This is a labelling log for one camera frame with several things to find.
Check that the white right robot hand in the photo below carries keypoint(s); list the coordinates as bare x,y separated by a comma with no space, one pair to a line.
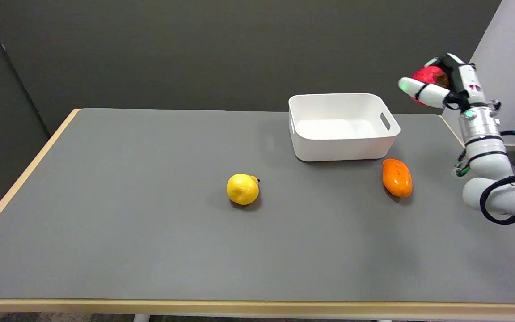
462,84

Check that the red tomato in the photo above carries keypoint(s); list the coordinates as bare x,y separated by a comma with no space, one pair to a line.
427,77

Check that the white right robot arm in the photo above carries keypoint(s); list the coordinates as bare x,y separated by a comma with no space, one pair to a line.
490,152

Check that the white plastic box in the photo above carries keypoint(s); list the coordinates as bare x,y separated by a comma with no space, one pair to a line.
342,125

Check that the orange papaya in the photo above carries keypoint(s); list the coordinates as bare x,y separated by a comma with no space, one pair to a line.
397,178

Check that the yellow pear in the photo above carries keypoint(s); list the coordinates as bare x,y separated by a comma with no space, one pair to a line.
242,188

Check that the grey table mat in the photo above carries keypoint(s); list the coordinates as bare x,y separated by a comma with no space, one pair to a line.
239,214

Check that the white table leg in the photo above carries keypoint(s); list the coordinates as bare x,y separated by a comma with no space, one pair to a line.
141,318

